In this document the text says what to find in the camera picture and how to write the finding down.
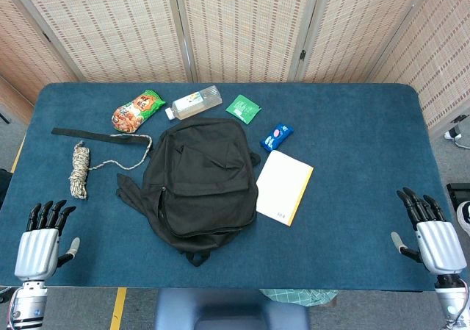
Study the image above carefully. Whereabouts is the green flat packet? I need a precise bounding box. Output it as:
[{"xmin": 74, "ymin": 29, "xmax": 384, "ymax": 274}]
[{"xmin": 225, "ymin": 94, "xmax": 262, "ymax": 126}]

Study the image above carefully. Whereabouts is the woven bamboo folding screen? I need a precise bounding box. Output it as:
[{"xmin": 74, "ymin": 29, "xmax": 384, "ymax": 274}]
[{"xmin": 0, "ymin": 0, "xmax": 470, "ymax": 129}]

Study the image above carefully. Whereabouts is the black backpack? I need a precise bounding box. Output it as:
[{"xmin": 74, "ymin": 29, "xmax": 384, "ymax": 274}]
[{"xmin": 116, "ymin": 117, "xmax": 261, "ymax": 268}]

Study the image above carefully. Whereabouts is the green orange snack bag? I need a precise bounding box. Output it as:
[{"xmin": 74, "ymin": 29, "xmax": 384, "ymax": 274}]
[{"xmin": 111, "ymin": 89, "xmax": 167, "ymax": 133}]

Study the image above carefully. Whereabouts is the green checked cloth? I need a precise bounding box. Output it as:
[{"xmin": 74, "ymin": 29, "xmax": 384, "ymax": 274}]
[{"xmin": 259, "ymin": 289, "xmax": 339, "ymax": 307}]

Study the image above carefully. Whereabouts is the white notebook yellow spine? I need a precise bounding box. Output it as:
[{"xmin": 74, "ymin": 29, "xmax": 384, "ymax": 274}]
[{"xmin": 255, "ymin": 149, "xmax": 315, "ymax": 227}]

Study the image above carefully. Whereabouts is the blue grey robot torso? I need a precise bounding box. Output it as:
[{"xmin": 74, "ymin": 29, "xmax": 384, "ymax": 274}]
[{"xmin": 153, "ymin": 288, "xmax": 311, "ymax": 330}]

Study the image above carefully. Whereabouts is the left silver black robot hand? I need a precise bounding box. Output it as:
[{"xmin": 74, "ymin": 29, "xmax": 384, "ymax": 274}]
[{"xmin": 13, "ymin": 199, "xmax": 81, "ymax": 282}]

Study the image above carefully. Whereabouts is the white black floor device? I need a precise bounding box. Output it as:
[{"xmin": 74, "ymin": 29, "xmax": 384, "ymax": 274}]
[{"xmin": 443, "ymin": 114, "xmax": 470, "ymax": 149}]

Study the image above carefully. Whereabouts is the braided white brown rope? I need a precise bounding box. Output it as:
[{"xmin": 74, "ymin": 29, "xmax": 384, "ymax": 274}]
[{"xmin": 68, "ymin": 133, "xmax": 153, "ymax": 201}]

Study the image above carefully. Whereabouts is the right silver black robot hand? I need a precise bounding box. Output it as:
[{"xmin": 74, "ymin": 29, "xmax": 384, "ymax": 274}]
[{"xmin": 390, "ymin": 186, "xmax": 468, "ymax": 276}]

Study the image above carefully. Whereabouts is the clear plastic drink bottle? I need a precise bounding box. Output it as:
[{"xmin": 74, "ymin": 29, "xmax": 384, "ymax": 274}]
[{"xmin": 164, "ymin": 85, "xmax": 224, "ymax": 121}]

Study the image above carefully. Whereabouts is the blue felt table cover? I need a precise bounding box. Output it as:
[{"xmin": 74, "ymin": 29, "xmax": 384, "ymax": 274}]
[{"xmin": 0, "ymin": 82, "xmax": 469, "ymax": 293}]

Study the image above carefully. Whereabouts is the black webbing strap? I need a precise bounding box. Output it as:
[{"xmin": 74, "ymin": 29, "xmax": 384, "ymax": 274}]
[{"xmin": 51, "ymin": 126, "xmax": 146, "ymax": 146}]

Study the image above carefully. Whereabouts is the blue cookie pack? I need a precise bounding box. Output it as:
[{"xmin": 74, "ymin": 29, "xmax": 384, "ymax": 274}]
[{"xmin": 259, "ymin": 123, "xmax": 295, "ymax": 152}]

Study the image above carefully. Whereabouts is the black box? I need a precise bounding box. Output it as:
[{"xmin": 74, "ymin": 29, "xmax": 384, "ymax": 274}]
[{"xmin": 446, "ymin": 182, "xmax": 470, "ymax": 208}]

